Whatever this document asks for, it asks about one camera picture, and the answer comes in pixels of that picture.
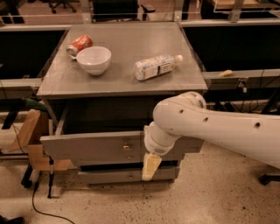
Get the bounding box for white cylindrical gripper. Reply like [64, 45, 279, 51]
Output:
[142, 122, 181, 181]

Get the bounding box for grey top drawer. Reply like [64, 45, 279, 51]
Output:
[39, 102, 205, 167]

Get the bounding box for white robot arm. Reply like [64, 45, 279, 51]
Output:
[142, 92, 280, 181]

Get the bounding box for grey bottom drawer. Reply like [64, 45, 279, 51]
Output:
[78, 166, 179, 185]

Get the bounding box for grey drawer cabinet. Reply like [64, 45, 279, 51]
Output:
[37, 22, 208, 186]

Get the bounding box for clear plastic water bottle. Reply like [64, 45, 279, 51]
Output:
[133, 54, 184, 81]

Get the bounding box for white ceramic bowl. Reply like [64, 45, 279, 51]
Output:
[76, 46, 112, 75]

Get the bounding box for small yellow foam piece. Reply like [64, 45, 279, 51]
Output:
[218, 70, 233, 77]

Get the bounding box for brown cardboard box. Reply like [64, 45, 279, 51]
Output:
[4, 108, 73, 172]

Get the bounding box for red soda can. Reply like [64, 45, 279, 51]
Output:
[66, 35, 93, 59]

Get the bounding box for black shoe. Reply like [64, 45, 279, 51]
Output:
[0, 215, 25, 224]

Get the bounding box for black floor cable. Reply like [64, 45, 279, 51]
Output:
[31, 180, 76, 224]

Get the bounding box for green handled grabber stick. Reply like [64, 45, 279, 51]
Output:
[22, 97, 56, 200]

